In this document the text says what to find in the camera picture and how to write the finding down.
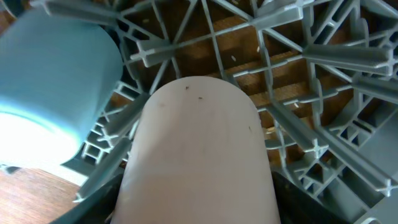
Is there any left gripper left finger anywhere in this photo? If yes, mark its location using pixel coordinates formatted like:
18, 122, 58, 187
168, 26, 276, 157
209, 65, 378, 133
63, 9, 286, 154
50, 174, 123, 224

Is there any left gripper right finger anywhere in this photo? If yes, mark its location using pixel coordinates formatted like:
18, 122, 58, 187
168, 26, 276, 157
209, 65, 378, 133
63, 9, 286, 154
272, 171, 348, 224

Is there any pink plastic cup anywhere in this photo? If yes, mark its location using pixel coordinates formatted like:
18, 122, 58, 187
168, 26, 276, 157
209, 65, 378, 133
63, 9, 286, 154
112, 77, 280, 224

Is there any blue plastic cup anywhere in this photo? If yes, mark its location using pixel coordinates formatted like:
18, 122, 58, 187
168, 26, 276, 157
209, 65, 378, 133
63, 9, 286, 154
1, 8, 123, 168

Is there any grey plastic dishwasher rack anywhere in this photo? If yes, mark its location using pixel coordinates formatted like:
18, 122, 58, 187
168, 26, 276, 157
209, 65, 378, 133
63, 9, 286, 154
0, 0, 398, 224

